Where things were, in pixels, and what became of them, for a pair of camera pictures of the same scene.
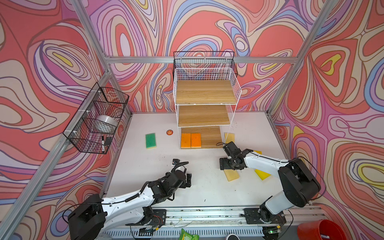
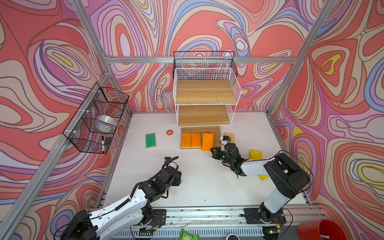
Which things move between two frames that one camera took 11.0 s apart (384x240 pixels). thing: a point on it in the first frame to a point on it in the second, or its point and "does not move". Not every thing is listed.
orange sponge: [196, 140] does not move
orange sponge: [186, 140] does not move
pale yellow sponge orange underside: [231, 174] to [207, 141]
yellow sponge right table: [262, 175] does not move
